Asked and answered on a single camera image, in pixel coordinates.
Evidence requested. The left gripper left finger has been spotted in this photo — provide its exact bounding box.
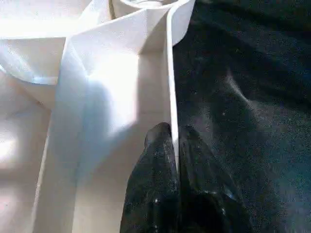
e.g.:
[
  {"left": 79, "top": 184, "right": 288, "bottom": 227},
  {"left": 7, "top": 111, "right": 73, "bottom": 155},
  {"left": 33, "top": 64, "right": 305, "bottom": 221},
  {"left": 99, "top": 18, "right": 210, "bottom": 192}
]
[{"left": 121, "top": 122, "right": 182, "bottom": 233}]

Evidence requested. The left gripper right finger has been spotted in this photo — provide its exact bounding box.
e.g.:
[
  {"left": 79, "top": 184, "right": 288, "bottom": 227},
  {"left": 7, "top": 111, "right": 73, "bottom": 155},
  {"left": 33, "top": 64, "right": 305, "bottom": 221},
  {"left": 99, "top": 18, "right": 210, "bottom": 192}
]
[{"left": 178, "top": 124, "right": 253, "bottom": 233}]

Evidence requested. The white plastic table top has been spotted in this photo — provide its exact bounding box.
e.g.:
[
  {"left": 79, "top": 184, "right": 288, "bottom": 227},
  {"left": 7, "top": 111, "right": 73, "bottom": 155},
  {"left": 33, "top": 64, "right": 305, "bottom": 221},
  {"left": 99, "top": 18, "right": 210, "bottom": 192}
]
[{"left": 0, "top": 0, "right": 196, "bottom": 233}]

